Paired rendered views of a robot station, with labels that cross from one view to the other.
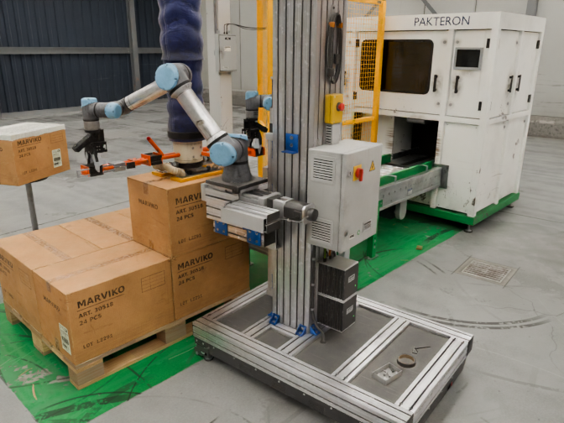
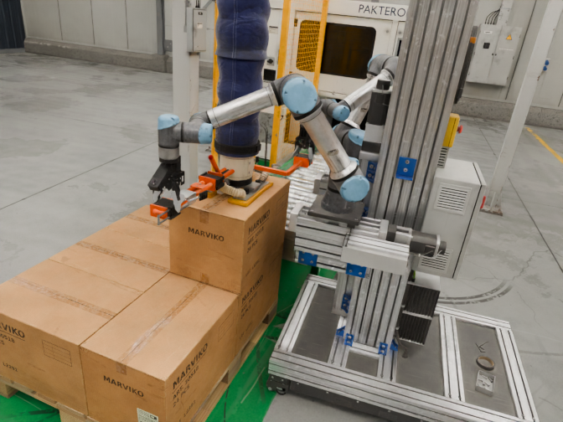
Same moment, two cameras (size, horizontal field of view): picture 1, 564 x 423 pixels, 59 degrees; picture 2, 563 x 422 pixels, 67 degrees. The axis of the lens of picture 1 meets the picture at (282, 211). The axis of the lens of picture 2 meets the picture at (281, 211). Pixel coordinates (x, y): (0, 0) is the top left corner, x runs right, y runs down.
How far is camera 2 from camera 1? 1.49 m
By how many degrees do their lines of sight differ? 23
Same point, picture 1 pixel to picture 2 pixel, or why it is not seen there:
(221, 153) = (358, 188)
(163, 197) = (236, 229)
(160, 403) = not seen: outside the picture
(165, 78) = (302, 98)
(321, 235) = (434, 263)
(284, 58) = (413, 74)
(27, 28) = not seen: outside the picture
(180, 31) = (255, 23)
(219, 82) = (188, 64)
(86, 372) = not seen: outside the picture
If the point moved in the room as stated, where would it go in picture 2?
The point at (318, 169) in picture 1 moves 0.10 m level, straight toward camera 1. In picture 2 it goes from (445, 199) to (461, 208)
